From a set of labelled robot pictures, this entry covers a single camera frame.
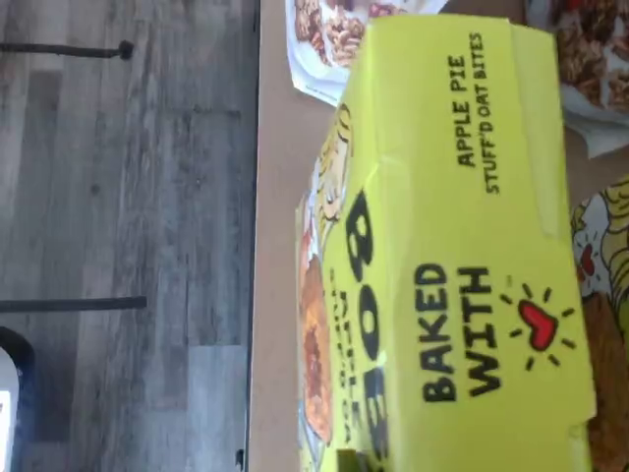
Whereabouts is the black shelf beam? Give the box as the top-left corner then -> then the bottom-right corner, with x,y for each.
250,0 -> 262,472

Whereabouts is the thin black rod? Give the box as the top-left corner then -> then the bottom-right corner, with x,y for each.
0,295 -> 148,314
0,39 -> 136,62

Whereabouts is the green Bobo's apple pie box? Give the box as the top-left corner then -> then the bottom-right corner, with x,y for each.
568,174 -> 629,472
293,14 -> 599,472

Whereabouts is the purely elizabeth granola bag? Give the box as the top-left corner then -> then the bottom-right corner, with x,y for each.
522,0 -> 629,159

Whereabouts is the white black-edged base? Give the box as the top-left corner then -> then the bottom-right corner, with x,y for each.
0,325 -> 36,472

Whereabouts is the granola bag red label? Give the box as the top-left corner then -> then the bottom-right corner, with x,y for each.
288,0 -> 446,105

